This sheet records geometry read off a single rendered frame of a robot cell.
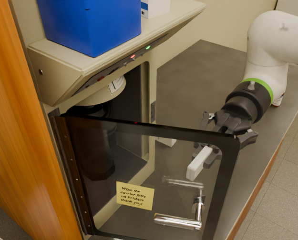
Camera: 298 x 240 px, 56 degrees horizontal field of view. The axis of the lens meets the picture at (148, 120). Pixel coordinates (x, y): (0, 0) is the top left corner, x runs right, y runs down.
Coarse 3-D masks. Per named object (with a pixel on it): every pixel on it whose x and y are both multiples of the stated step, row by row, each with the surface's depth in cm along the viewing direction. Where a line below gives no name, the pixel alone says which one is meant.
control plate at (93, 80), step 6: (156, 42) 52; (144, 48) 48; (150, 48) 54; (132, 54) 44; (138, 54) 51; (120, 60) 42; (126, 60) 47; (132, 60) 54; (114, 66) 44; (120, 66) 50; (102, 72) 41; (108, 72) 47; (90, 78) 39; (96, 78) 43; (84, 84) 41; (90, 84) 46; (78, 90) 43
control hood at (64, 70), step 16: (176, 0) 54; (192, 0) 54; (160, 16) 47; (176, 16) 47; (192, 16) 51; (144, 32) 42; (160, 32) 44; (32, 48) 38; (48, 48) 38; (64, 48) 38; (128, 48) 39; (32, 64) 40; (48, 64) 38; (64, 64) 35; (80, 64) 34; (96, 64) 35; (112, 64) 41; (48, 80) 40; (64, 80) 37; (80, 80) 35; (48, 96) 43; (64, 96) 40
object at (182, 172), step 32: (96, 128) 46; (128, 128) 45; (160, 128) 43; (96, 160) 52; (128, 160) 50; (160, 160) 48; (192, 160) 47; (224, 160) 45; (96, 192) 58; (160, 192) 54; (192, 192) 52; (224, 192) 50; (96, 224) 67; (128, 224) 64; (160, 224) 62
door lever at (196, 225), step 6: (198, 204) 54; (204, 204) 54; (198, 210) 53; (156, 216) 52; (162, 216) 52; (168, 216) 52; (174, 216) 52; (198, 216) 52; (156, 222) 52; (162, 222) 51; (168, 222) 51; (174, 222) 51; (180, 222) 51; (186, 222) 51; (192, 222) 51; (198, 222) 51; (186, 228) 51; (192, 228) 51; (198, 228) 50
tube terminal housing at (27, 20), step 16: (16, 0) 35; (32, 0) 37; (16, 16) 36; (32, 16) 38; (32, 32) 39; (128, 64) 60; (144, 64) 70; (32, 80) 43; (112, 80) 57; (144, 80) 72; (80, 96) 52; (144, 96) 76; (48, 112) 47; (64, 112) 50; (144, 112) 79; (48, 128) 49; (64, 176) 57; (80, 224) 70
